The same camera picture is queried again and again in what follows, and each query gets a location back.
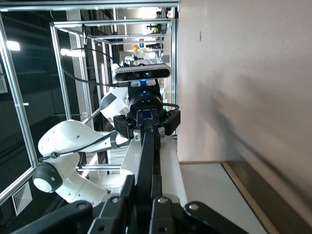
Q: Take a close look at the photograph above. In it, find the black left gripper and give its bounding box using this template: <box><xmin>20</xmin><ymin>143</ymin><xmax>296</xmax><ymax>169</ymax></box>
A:
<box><xmin>113</xmin><ymin>91</ymin><xmax>182</xmax><ymax>141</ymax></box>

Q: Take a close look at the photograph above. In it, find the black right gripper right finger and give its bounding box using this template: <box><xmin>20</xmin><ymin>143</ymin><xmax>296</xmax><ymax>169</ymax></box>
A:
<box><xmin>151</xmin><ymin>175</ymin><xmax>250</xmax><ymax>234</ymax></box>

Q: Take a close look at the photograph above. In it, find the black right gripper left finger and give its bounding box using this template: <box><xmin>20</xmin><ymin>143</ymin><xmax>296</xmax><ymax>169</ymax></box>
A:
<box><xmin>9</xmin><ymin>174</ymin><xmax>137</xmax><ymax>234</ymax></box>

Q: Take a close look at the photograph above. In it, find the white air vent grille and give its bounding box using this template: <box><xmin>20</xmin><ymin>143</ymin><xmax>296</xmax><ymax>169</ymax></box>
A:
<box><xmin>11</xmin><ymin>181</ymin><xmax>33</xmax><ymax>217</ymax></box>
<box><xmin>0</xmin><ymin>63</ymin><xmax>9</xmax><ymax>95</ymax></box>

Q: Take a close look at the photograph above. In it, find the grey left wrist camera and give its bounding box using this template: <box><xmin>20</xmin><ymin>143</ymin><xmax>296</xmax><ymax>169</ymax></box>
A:
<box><xmin>114</xmin><ymin>63</ymin><xmax>172</xmax><ymax>83</ymax></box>

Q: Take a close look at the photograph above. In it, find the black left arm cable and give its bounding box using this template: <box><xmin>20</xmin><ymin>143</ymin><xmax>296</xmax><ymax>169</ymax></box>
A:
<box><xmin>37</xmin><ymin>47</ymin><xmax>121</xmax><ymax>163</ymax></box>

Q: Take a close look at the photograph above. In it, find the aluminium profile frame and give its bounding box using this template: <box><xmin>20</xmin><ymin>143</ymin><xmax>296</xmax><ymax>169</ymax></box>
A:
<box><xmin>0</xmin><ymin>0</ymin><xmax>180</xmax><ymax>208</ymax></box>

